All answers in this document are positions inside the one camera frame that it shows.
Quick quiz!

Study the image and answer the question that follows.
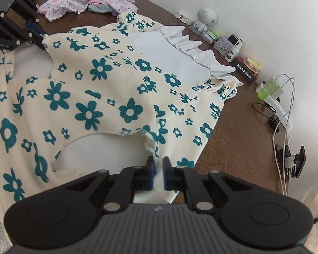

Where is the lavender printed tin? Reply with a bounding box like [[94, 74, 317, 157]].
[[213, 36, 235, 56]]

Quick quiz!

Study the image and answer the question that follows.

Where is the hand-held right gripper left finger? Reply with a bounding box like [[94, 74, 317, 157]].
[[26, 156, 157, 214]]

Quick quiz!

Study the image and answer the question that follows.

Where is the white spray bottle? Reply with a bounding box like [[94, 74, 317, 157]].
[[226, 46, 240, 63]]

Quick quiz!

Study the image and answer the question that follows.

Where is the white charging cable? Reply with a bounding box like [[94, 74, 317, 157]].
[[274, 75, 295, 164], [273, 77, 294, 195]]

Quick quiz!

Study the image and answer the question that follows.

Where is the red and black box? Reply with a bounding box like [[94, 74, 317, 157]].
[[233, 58, 258, 84]]

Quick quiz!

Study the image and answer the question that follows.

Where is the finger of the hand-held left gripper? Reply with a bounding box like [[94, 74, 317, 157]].
[[0, 11, 47, 51], [9, 0, 47, 37]]

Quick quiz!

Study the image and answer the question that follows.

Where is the green white small box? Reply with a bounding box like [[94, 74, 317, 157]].
[[201, 30, 220, 43]]

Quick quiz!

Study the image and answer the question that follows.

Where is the black cable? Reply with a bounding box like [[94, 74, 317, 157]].
[[252, 102, 281, 131]]

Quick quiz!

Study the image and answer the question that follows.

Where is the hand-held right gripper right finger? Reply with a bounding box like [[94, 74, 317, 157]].
[[162, 156, 289, 214]]

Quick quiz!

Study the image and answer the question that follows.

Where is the cream teal flower garment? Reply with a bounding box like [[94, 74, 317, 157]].
[[0, 12, 244, 204]]

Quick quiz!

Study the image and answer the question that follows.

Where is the black clip holder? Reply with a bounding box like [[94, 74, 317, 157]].
[[276, 144, 297, 175]]

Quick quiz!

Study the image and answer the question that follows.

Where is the green spray bottle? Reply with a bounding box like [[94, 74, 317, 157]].
[[257, 76, 280, 101]]

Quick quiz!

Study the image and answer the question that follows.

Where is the white charger plug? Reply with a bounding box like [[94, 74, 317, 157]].
[[274, 75, 286, 95]]

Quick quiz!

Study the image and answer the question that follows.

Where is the white power strip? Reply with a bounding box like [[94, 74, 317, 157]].
[[265, 95, 292, 134]]

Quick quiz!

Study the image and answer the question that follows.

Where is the white robot speaker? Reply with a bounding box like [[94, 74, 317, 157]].
[[189, 7, 219, 33]]

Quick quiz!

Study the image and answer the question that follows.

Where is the black small device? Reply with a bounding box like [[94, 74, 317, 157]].
[[228, 33, 244, 48]]

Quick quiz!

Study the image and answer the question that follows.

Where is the pastel pink blue cloth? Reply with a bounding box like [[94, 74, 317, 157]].
[[88, 0, 114, 14]]

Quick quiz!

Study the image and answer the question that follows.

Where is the pink floral garment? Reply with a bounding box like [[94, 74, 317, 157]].
[[37, 0, 138, 23]]

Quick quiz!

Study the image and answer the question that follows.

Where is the yellow floral packet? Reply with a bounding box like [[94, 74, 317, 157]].
[[244, 57, 262, 72]]

